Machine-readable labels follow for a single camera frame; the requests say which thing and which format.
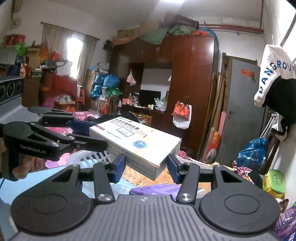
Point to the green yellow box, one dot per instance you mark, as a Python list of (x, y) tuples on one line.
[(274, 184)]

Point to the red white hanging bag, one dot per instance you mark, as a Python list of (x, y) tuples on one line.
[(182, 114)]

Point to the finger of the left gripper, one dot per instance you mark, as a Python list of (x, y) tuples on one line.
[(34, 140), (55, 118)]

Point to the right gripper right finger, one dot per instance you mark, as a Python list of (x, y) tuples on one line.
[(187, 175)]

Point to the brown wooden wardrobe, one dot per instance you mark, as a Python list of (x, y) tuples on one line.
[(187, 63)]

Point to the blue plastic bag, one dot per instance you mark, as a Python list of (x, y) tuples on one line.
[(253, 154)]

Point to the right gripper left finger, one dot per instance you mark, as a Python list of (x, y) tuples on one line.
[(103, 175)]

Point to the window curtains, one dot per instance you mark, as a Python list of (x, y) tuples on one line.
[(76, 47)]

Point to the purple tissue pack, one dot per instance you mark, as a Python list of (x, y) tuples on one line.
[(158, 189)]

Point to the grey door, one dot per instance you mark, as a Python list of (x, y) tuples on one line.
[(244, 120)]

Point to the white plastic basket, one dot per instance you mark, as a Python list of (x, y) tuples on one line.
[(86, 159)]

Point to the white orange medicine box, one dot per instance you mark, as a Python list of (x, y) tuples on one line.
[(145, 148)]

